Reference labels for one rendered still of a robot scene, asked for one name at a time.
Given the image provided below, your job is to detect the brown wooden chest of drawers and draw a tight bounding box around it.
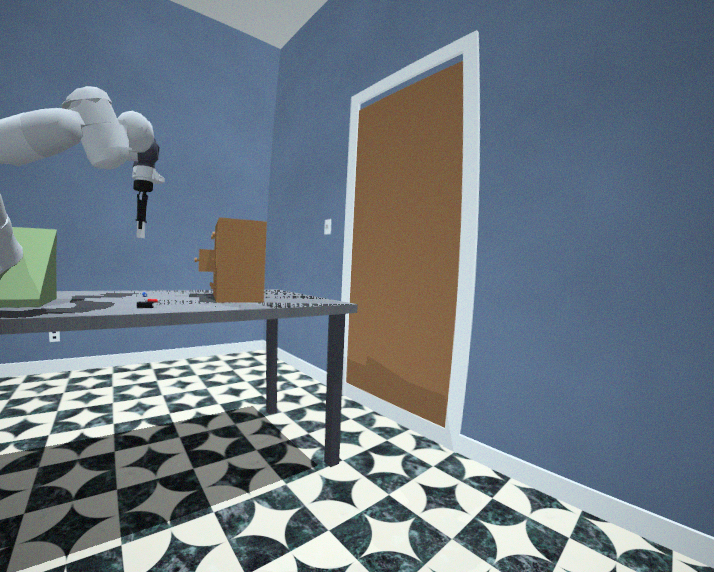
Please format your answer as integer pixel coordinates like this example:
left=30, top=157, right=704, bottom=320
left=214, top=217, right=267, bottom=303

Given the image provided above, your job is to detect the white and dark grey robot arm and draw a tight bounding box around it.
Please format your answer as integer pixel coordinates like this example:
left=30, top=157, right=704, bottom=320
left=0, top=86, right=165, bottom=274

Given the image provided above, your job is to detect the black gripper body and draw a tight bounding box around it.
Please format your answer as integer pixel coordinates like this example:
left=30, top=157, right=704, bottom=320
left=133, top=180, right=153, bottom=195

